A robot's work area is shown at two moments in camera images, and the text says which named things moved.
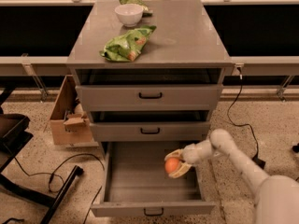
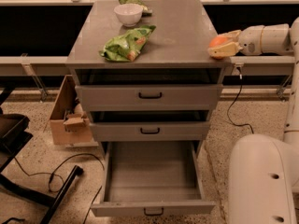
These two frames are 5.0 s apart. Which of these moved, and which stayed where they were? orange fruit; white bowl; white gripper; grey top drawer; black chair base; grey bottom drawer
Moved: orange fruit; white gripper
Stayed: black chair base; grey top drawer; grey bottom drawer; white bowl
